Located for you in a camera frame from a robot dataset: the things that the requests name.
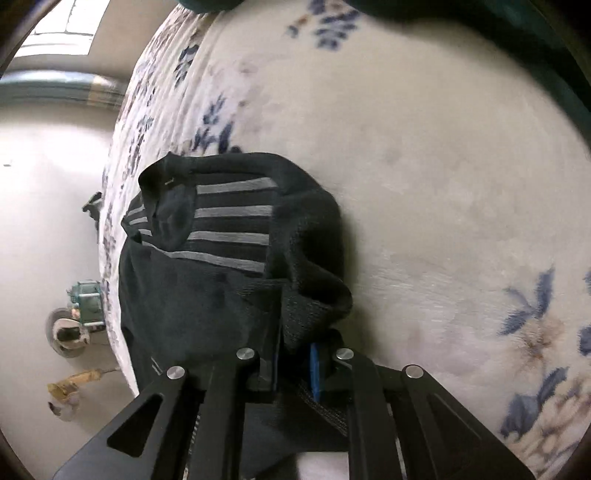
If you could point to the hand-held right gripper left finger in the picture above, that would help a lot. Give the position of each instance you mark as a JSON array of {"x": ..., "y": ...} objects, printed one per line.
[{"x": 221, "y": 406}]

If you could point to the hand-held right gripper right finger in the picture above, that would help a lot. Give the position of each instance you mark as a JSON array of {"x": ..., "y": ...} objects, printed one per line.
[{"x": 316, "y": 369}]

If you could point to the black garment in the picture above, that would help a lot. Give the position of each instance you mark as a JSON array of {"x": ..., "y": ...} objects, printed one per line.
[{"x": 207, "y": 286}]

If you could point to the yellow elongated object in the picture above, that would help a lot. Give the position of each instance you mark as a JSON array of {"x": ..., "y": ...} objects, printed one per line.
[{"x": 74, "y": 381}]

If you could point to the teal green object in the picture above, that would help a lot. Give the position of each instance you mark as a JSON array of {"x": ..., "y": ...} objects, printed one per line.
[{"x": 85, "y": 297}]

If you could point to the floral printed blanket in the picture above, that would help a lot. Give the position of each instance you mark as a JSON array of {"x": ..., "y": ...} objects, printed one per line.
[{"x": 415, "y": 184}]

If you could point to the small dark object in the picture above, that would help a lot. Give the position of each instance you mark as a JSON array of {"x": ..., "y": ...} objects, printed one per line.
[{"x": 93, "y": 207}]

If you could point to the narrow teal curtain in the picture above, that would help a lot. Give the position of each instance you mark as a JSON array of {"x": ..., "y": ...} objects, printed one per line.
[{"x": 55, "y": 90}]

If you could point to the teal plush quilt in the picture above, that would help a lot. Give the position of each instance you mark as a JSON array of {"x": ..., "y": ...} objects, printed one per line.
[{"x": 531, "y": 37}]

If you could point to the window with metal bars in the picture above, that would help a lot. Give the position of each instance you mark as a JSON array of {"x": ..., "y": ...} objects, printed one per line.
[{"x": 64, "y": 27}]

